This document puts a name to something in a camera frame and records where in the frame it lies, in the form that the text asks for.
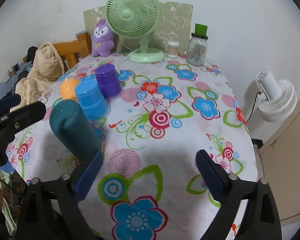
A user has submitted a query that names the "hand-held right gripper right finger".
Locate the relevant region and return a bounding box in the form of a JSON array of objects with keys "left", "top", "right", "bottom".
[{"left": 195, "top": 149, "right": 283, "bottom": 240}]

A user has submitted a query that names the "blue cup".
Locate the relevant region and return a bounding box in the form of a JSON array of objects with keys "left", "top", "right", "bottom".
[{"left": 74, "top": 80, "right": 111, "bottom": 121}]

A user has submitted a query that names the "white fan cable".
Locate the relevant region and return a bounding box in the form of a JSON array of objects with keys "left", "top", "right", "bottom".
[{"left": 116, "top": 49, "right": 140, "bottom": 70}]

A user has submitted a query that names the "orange cup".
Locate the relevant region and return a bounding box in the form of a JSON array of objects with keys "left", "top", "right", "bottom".
[{"left": 60, "top": 78, "right": 82, "bottom": 103}]

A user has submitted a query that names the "beige cloth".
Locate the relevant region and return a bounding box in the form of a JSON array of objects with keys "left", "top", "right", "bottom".
[{"left": 15, "top": 41, "right": 66, "bottom": 106}]

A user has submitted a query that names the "glass jar with green lid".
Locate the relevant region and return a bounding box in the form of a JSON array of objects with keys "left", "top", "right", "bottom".
[{"left": 186, "top": 23, "right": 209, "bottom": 67}]

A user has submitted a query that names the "beige cabinet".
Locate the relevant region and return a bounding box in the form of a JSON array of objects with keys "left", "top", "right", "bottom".
[{"left": 257, "top": 80, "right": 300, "bottom": 222}]

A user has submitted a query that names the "purple cup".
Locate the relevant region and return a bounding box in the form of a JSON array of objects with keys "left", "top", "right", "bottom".
[{"left": 94, "top": 64, "right": 122, "bottom": 99}]

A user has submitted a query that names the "purple plush toy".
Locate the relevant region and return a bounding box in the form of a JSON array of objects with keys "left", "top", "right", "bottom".
[{"left": 91, "top": 18, "right": 115, "bottom": 57}]

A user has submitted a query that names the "floral tablecloth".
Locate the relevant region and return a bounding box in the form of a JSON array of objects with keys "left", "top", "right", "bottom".
[{"left": 5, "top": 54, "right": 260, "bottom": 240}]

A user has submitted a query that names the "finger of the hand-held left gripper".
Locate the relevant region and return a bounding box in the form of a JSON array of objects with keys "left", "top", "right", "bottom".
[{"left": 0, "top": 101, "right": 47, "bottom": 138}]

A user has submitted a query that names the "green table fan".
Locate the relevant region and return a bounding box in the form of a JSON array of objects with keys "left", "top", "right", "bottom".
[{"left": 105, "top": 0, "right": 166, "bottom": 63}]

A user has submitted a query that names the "black power cable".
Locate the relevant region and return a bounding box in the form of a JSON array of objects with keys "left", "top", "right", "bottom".
[{"left": 246, "top": 91, "right": 263, "bottom": 126}]

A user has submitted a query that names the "wooden chair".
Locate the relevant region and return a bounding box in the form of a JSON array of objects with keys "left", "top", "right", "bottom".
[{"left": 52, "top": 31, "right": 93, "bottom": 72}]

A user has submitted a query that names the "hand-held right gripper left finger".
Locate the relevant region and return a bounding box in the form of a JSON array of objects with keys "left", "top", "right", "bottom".
[{"left": 16, "top": 149, "right": 104, "bottom": 240}]

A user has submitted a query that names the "white fan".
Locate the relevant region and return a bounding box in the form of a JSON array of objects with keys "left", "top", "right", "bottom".
[{"left": 255, "top": 68, "right": 298, "bottom": 123}]

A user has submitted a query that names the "beige floral board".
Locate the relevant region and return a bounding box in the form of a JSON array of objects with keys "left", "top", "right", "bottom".
[{"left": 83, "top": 1, "right": 193, "bottom": 55}]

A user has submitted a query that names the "cotton swab container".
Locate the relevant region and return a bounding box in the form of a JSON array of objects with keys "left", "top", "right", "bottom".
[{"left": 167, "top": 40, "right": 180, "bottom": 58}]

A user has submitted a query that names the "dark teal cup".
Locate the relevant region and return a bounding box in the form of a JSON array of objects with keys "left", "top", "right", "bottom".
[{"left": 49, "top": 99, "right": 106, "bottom": 162}]

